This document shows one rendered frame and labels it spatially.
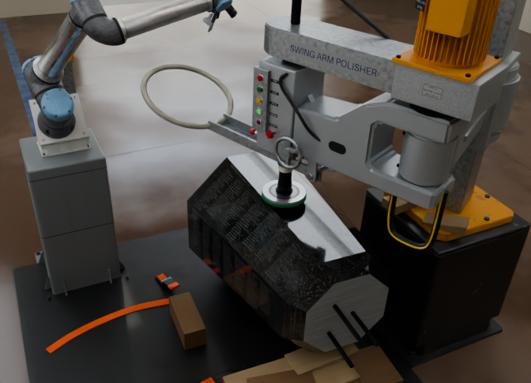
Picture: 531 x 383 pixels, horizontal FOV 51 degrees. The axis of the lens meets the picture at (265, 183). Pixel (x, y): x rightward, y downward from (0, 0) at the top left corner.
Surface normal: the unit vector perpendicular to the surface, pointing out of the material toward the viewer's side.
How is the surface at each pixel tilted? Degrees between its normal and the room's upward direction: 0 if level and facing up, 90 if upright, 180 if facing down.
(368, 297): 90
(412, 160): 90
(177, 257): 0
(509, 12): 90
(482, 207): 0
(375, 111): 90
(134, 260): 0
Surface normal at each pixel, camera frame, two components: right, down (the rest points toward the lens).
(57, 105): 0.39, -0.17
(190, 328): 0.04, -0.85
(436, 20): -0.64, 0.39
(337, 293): 0.40, 0.50
